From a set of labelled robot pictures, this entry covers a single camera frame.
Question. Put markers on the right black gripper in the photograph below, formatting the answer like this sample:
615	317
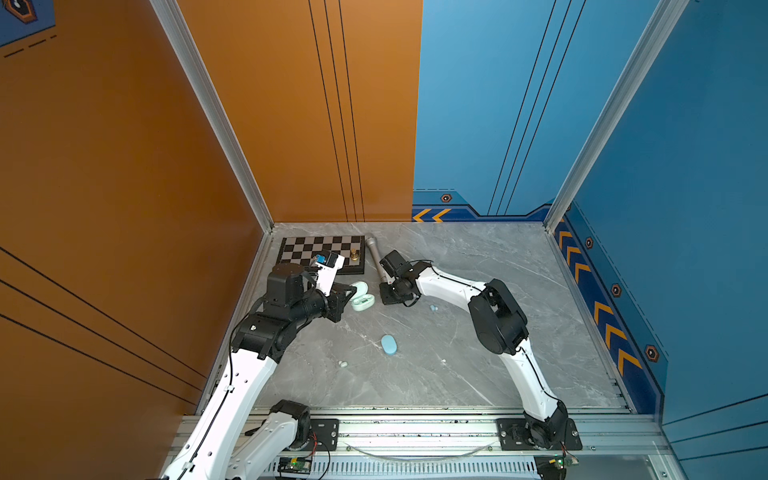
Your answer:
385	297

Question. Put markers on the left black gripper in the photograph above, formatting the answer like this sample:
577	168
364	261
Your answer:
336	300

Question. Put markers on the green charging case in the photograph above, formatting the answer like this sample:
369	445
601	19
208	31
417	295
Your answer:
362	298

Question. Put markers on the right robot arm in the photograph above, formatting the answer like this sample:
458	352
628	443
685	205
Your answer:
500	325

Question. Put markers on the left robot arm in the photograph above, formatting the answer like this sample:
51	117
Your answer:
295	296

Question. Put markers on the blue charging case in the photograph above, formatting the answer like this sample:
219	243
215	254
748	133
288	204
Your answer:
389	345

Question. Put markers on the silver microphone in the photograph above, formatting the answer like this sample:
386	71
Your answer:
372	246

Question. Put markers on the black white chessboard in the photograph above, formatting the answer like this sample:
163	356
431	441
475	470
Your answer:
301	250

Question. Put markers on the left circuit board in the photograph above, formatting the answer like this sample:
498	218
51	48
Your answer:
294	467

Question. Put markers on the circuit board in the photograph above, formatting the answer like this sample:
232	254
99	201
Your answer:
294	467
554	468

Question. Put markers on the right circuit board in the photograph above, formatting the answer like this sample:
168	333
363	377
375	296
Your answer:
554	468

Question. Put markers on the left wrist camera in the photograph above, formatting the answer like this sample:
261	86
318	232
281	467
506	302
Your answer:
327	265

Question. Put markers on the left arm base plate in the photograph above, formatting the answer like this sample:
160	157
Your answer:
324	431

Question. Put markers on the aluminium front rail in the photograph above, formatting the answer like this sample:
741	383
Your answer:
423	432

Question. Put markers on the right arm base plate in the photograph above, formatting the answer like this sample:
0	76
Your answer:
514	435

